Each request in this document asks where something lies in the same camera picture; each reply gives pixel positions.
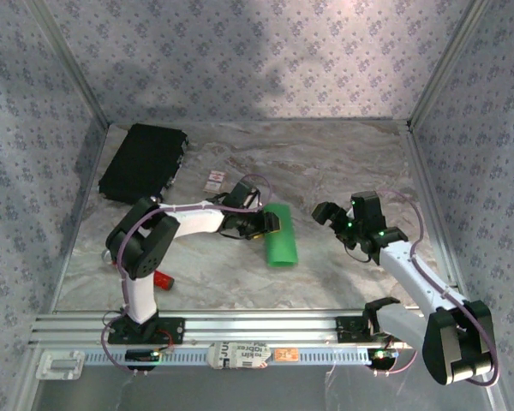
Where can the aluminium side rail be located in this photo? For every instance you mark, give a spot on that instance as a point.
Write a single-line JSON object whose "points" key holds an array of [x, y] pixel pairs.
{"points": [[432, 192], [79, 214]]}

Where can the aluminium frame post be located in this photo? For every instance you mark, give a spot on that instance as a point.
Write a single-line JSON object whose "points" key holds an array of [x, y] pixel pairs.
{"points": [[70, 60], [447, 60]]}

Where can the white plastic bracket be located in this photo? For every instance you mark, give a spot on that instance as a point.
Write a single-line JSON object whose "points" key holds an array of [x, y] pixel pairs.
{"points": [[60, 365]]}

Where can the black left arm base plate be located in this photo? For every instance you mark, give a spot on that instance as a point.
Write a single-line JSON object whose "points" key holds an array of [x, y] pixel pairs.
{"points": [[175, 331]]}

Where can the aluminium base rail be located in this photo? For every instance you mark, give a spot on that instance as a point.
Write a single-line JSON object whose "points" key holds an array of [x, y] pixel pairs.
{"points": [[261, 327]]}

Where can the black hard case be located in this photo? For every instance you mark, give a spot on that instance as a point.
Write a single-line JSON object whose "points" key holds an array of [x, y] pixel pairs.
{"points": [[145, 162]]}

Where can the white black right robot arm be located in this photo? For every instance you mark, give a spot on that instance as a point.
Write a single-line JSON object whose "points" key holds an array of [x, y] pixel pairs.
{"points": [[411, 278]]}

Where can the red bottle with silver cap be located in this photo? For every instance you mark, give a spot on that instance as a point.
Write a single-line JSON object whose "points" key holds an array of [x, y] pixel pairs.
{"points": [[163, 280]]}

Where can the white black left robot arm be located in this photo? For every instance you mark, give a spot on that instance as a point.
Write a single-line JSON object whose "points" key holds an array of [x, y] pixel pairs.
{"points": [[197, 220]]}

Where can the green cloth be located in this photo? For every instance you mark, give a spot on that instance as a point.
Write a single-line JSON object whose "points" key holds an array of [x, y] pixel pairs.
{"points": [[282, 252]]}

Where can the orange label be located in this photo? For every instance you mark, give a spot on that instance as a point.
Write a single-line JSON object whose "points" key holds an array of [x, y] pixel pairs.
{"points": [[286, 354]]}

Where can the small red white card box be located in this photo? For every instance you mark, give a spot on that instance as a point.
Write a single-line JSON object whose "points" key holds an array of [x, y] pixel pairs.
{"points": [[214, 181]]}

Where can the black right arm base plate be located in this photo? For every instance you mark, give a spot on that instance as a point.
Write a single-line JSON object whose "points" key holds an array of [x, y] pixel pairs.
{"points": [[347, 329]]}

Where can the newspaper wrapped roll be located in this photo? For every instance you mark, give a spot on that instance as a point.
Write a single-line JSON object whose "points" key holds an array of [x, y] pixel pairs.
{"points": [[240, 354]]}

